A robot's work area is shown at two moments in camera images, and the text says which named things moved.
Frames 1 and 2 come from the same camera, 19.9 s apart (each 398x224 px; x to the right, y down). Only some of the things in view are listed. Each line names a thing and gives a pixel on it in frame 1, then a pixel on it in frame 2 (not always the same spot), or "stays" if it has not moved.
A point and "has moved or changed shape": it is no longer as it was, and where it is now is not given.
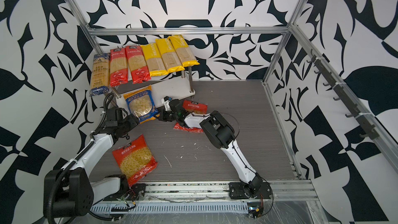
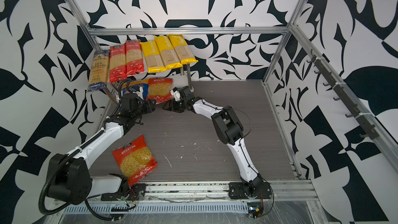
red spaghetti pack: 118,69 stays
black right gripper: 161,115 to 171,106
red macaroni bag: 135,160 stays
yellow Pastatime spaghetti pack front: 155,61 has moved or changed shape
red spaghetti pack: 139,69 has moved or changed shape
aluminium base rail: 157,191 stays
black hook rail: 344,95 stays
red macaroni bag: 193,108 to 159,89
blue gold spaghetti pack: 100,77 stays
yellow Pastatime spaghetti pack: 171,60 stays
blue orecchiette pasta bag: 141,103 has moved or changed shape
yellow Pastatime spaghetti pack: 186,56 stays
